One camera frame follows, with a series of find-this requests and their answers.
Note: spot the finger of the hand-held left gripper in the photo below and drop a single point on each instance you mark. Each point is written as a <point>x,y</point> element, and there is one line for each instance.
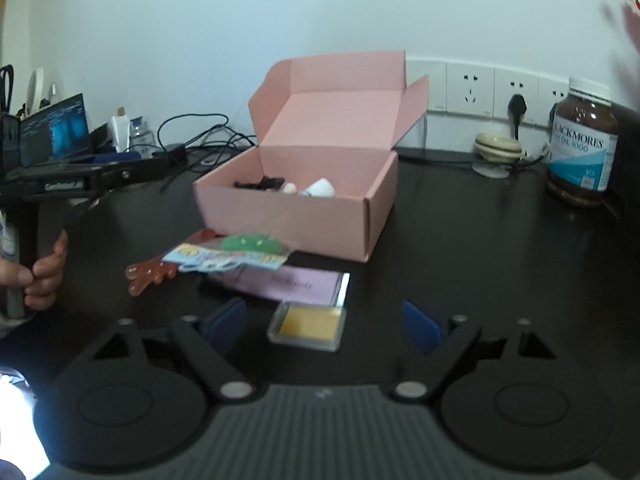
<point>135,170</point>

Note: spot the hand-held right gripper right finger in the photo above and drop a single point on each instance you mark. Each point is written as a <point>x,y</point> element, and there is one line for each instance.
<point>420,325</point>

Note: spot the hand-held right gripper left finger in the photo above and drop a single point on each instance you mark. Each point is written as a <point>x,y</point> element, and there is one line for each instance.
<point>225,322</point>

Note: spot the cartoon sticker pack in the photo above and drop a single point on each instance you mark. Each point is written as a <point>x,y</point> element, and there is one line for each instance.
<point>225,260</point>

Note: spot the gold compact case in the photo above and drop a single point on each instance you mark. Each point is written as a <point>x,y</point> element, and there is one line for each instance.
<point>307,325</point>

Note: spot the purple cosmetic tube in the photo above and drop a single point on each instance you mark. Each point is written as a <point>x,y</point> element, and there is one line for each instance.
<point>300,282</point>

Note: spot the pink translucent roller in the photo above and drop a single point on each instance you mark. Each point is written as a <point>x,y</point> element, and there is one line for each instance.
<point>145,275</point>

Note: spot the pink cardboard box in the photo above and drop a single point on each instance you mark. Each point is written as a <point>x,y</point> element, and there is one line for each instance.
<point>300,225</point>

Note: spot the black hair claw clip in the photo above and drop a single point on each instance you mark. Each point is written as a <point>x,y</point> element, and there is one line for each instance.
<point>260,183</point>

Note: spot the white cream tube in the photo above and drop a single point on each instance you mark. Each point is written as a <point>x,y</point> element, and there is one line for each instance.
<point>320,187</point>

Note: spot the black desktop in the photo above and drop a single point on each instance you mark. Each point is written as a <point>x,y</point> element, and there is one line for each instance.
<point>475,260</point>

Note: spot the person's left hand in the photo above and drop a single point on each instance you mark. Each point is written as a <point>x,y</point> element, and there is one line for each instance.
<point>47,275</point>

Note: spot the clear bottle blue cap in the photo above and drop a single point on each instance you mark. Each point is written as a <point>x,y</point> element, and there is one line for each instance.
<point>141,137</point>

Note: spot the black power adapter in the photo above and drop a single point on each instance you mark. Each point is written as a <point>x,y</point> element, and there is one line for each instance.
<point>170,151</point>

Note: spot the white bottle brown cap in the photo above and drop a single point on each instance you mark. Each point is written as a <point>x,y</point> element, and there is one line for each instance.
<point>121,132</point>

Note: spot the black laptop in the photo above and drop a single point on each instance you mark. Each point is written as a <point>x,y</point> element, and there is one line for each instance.
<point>55,130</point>

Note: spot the brown supplement bottle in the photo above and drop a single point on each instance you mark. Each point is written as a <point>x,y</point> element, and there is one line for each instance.
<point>582,145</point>

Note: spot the white wall socket panel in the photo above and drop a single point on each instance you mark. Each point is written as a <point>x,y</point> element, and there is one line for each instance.
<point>470,87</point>

